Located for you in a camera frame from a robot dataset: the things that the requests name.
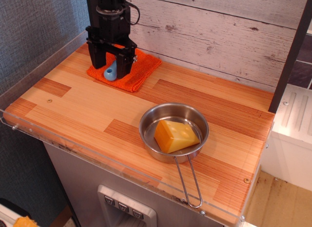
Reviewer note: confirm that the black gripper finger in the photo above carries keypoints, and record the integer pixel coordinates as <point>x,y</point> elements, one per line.
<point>97,54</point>
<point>124,64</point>

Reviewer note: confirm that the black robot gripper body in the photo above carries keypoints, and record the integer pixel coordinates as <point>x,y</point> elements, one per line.
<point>113,31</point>

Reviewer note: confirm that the blue handled grey spoon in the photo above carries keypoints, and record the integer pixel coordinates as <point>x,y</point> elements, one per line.
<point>110,73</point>

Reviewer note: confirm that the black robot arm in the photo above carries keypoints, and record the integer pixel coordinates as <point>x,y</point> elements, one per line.
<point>107,0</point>

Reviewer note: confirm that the orange folded cloth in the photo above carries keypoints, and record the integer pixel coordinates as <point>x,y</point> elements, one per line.
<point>140,71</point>

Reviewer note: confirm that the yellow toy cheese wedge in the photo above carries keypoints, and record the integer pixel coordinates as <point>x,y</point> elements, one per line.
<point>173,136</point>

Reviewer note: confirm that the clear acrylic table guard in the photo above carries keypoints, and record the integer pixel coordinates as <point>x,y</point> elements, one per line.
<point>91,130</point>

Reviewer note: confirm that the silver toy dispenser panel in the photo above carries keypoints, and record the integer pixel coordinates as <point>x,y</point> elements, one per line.
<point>120,210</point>

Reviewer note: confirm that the yellow object bottom left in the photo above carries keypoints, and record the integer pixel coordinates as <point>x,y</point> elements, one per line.
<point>25,222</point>

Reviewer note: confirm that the white toy cabinet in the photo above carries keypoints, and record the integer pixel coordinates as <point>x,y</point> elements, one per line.
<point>288,152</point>

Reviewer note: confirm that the dark vertical post right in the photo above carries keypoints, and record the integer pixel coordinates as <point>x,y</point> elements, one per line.
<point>292,55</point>

